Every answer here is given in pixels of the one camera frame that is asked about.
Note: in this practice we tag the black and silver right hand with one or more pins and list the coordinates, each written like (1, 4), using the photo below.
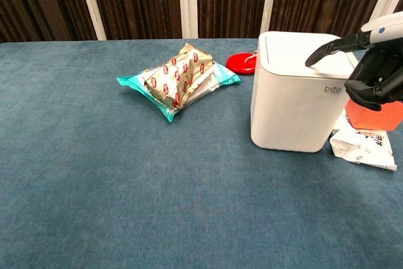
(378, 73)

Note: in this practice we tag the white plastic bin lid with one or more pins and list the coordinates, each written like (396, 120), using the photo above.
(292, 51)

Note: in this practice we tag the white plastic container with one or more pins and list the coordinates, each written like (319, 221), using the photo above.
(289, 114)

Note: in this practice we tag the crumpled white printed wrapper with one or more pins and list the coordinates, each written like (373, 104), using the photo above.
(362, 151)

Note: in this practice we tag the red round disc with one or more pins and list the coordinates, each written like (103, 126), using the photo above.
(239, 64)

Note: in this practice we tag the teal snack package with wrappers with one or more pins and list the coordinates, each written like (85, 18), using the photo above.
(179, 77)

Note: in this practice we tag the blue suede table mat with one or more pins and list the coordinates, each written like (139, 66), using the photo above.
(126, 187)

